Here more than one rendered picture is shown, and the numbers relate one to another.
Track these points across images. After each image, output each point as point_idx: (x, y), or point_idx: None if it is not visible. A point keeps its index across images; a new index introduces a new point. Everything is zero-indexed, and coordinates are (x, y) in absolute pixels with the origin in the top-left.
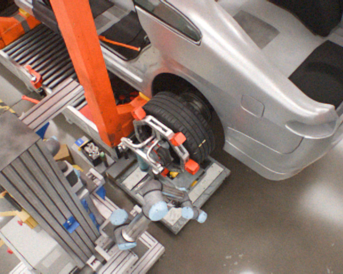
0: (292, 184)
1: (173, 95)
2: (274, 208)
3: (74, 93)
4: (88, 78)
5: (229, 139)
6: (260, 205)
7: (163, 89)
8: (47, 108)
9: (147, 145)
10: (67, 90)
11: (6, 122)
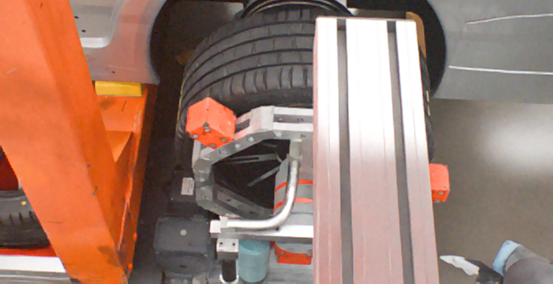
0: (519, 105)
1: (278, 14)
2: (530, 177)
3: (419, 70)
4: (51, 84)
5: (465, 57)
6: (504, 190)
7: (161, 38)
8: (397, 215)
9: (278, 203)
10: (377, 75)
11: None
